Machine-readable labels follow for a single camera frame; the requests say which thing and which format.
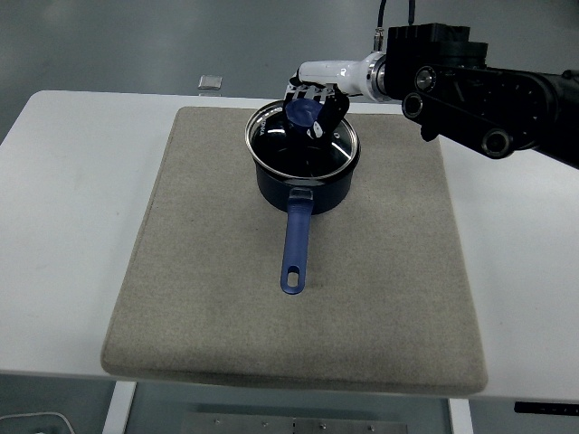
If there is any black table control panel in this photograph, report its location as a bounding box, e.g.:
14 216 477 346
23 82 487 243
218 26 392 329
514 401 579 414

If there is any white table leg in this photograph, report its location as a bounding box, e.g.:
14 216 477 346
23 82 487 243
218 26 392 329
102 382 138 434
448 398 474 434

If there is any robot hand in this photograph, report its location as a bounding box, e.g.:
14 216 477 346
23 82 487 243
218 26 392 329
285 52 385 139

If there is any glass pot lid blue knob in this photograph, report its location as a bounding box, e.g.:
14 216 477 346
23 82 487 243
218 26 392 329
244 99 359 182

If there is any dark blue saucepan long handle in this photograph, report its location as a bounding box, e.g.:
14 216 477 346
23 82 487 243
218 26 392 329
254 135 362 296

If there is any grey fabric mat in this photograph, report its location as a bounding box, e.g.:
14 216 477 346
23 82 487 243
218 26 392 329
100 106 489 394

